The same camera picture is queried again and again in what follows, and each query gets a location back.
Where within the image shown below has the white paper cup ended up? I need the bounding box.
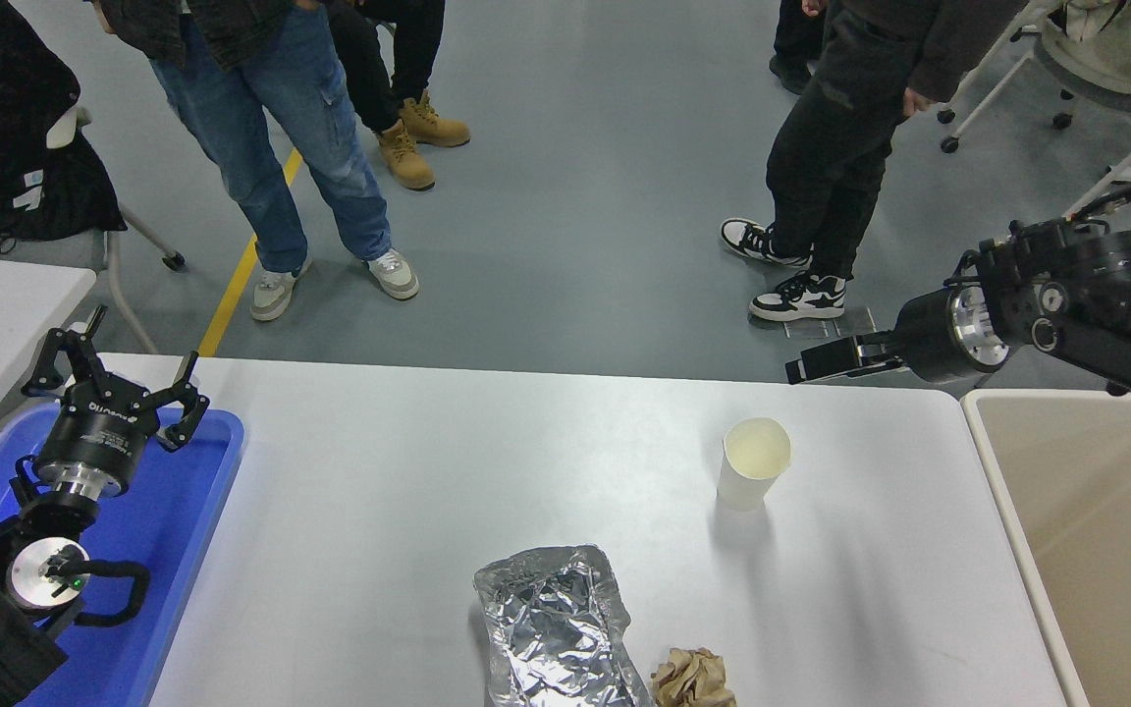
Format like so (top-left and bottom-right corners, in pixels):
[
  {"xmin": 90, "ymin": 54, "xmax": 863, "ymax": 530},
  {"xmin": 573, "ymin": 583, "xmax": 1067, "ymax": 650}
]
[{"xmin": 717, "ymin": 417, "xmax": 792, "ymax": 513}]

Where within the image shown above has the large pale bin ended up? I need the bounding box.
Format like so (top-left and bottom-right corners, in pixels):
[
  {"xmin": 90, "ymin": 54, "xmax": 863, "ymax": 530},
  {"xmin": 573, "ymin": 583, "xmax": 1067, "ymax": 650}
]
[{"xmin": 961, "ymin": 390, "xmax": 1131, "ymax": 707}]

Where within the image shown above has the silver foil tray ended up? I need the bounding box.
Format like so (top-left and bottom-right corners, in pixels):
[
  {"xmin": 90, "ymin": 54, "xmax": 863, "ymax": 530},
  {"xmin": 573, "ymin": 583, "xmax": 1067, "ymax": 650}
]
[{"xmin": 474, "ymin": 545, "xmax": 655, "ymax": 707}]

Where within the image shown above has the person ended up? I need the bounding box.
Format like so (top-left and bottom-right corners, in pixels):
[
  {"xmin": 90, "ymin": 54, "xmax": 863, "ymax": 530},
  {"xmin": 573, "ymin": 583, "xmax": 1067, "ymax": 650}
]
[
  {"xmin": 94, "ymin": 0, "xmax": 421, "ymax": 323},
  {"xmin": 720, "ymin": 0, "xmax": 1033, "ymax": 323},
  {"xmin": 325, "ymin": 0, "xmax": 473, "ymax": 192},
  {"xmin": 770, "ymin": 0, "xmax": 827, "ymax": 96}
]

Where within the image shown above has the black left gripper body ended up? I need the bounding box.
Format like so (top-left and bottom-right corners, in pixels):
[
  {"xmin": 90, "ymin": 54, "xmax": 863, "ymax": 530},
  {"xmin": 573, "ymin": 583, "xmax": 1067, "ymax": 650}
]
[{"xmin": 33, "ymin": 378, "xmax": 156, "ymax": 484}]

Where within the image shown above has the blue plastic tray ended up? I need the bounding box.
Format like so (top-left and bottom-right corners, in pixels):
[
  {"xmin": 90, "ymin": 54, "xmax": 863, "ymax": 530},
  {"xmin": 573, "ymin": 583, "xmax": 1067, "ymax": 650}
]
[{"xmin": 0, "ymin": 403, "xmax": 248, "ymax": 707}]

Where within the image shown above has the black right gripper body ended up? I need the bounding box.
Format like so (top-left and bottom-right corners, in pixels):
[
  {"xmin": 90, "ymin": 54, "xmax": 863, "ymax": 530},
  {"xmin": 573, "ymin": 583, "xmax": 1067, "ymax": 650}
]
[{"xmin": 894, "ymin": 288, "xmax": 975, "ymax": 384}]

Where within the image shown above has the cream jacket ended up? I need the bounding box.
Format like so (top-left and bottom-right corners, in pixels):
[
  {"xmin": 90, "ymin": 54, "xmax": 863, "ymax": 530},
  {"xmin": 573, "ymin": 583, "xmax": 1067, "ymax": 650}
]
[{"xmin": 1061, "ymin": 0, "xmax": 1131, "ymax": 91}]

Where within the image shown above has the grey chair with white legs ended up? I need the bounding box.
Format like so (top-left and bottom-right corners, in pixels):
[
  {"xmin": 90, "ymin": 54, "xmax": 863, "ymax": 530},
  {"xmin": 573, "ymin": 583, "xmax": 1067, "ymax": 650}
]
[
  {"xmin": 937, "ymin": 0, "xmax": 1062, "ymax": 153},
  {"xmin": 1032, "ymin": 10, "xmax": 1131, "ymax": 212},
  {"xmin": 0, "ymin": 103, "xmax": 187, "ymax": 356}
]

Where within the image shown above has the tan paper ball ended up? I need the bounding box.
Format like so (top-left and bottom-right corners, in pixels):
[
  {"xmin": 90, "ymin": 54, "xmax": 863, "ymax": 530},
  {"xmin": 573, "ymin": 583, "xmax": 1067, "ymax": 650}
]
[{"xmin": 650, "ymin": 647, "xmax": 738, "ymax": 707}]

